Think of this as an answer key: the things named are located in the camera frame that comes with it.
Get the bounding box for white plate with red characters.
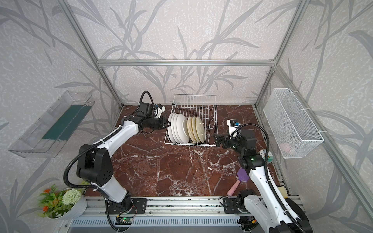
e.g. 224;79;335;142
167;113;175;143

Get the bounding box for white plate with orange sunburst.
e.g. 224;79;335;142
171;113;179;143

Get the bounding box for white wire dish rack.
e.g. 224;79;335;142
164;94;218;147

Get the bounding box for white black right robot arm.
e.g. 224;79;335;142
214;119;313;233

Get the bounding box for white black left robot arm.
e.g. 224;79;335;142
63;100;171;212

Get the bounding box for small round patterned dish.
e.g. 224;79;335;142
259;149;274;164

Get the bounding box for beige patterned plate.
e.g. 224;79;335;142
187;116;197;143
195;116;206;143
192;116;201;143

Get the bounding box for purple pink spatula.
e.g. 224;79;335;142
227;168;249;197

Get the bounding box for pink object in basket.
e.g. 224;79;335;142
280;143;294;154

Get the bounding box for green mat in shelf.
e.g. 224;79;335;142
42;105;92;141

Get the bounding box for green lit circuit board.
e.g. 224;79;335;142
115;215;135;226

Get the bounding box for potted artificial flowers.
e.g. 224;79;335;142
38;185;87;220

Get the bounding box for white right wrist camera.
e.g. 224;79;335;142
227;119;240;139

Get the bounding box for aluminium frame crossbar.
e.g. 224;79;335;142
97;59;275;67

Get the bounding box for white mesh wall basket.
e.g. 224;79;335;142
263;88;324;159

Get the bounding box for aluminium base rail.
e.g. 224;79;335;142
54;196;254;233

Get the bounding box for clear plastic wall shelf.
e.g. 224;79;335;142
9;91;95;158

